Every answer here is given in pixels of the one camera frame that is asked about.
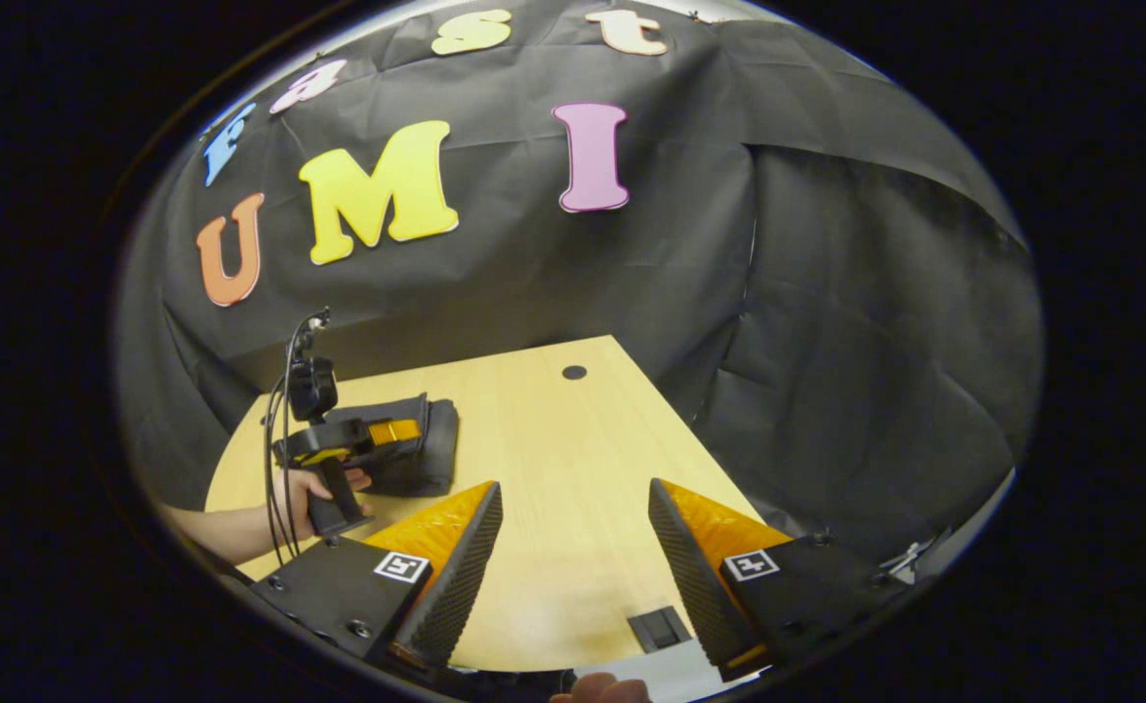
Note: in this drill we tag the dark jeans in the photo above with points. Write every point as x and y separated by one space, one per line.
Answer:
431 459

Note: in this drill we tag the black backdrop cloth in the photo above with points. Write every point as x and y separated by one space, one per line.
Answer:
827 342

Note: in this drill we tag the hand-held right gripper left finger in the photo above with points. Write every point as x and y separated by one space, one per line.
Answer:
461 586

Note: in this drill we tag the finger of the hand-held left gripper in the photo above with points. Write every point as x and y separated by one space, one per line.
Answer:
392 433

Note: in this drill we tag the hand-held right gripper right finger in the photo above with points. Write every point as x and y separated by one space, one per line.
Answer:
700 596

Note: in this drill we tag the black table edge clamp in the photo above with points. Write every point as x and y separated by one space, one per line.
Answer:
659 630

